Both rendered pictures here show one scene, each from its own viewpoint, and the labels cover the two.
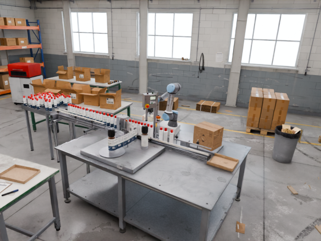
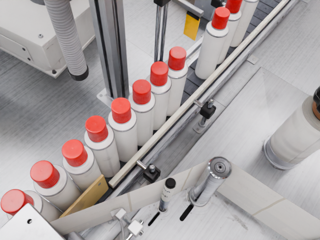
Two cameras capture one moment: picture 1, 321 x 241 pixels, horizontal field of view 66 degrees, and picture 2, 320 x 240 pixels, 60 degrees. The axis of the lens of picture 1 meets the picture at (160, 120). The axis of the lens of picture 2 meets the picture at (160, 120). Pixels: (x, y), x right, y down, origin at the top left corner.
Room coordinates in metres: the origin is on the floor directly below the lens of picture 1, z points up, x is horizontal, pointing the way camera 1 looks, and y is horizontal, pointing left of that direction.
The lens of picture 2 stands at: (3.10, 0.49, 1.48)
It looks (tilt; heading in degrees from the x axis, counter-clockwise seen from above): 61 degrees down; 273
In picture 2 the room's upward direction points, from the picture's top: 7 degrees clockwise
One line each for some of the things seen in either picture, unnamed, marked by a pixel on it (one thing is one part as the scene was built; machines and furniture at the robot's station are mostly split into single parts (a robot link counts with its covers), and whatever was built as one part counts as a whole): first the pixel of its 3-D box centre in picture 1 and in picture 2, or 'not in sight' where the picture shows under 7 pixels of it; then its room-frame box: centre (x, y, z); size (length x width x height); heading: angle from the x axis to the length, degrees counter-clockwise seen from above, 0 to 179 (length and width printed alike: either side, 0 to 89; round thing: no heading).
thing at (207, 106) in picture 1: (208, 106); not in sight; (7.44, -1.46, 0.11); 0.65 x 0.54 x 0.22; 66
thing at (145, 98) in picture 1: (149, 100); not in sight; (3.23, 0.16, 1.38); 0.17 x 0.10 x 0.19; 114
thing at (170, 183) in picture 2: not in sight; (165, 197); (3.08, 0.36, 0.97); 0.02 x 0.02 x 0.19
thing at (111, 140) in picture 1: (111, 140); not in sight; (2.67, 0.57, 1.04); 0.09 x 0.09 x 0.29
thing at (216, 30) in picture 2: (161, 134); (212, 46); (3.02, -0.01, 0.98); 0.05 x 0.05 x 0.20
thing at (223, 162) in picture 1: (222, 161); not in sight; (2.58, -0.75, 0.85); 0.30 x 0.26 x 0.04; 59
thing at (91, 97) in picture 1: (94, 95); not in sight; (5.01, 1.38, 0.96); 0.53 x 0.45 x 0.37; 161
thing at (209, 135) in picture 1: (208, 135); not in sight; (3.03, -0.63, 0.99); 0.30 x 0.24 x 0.27; 47
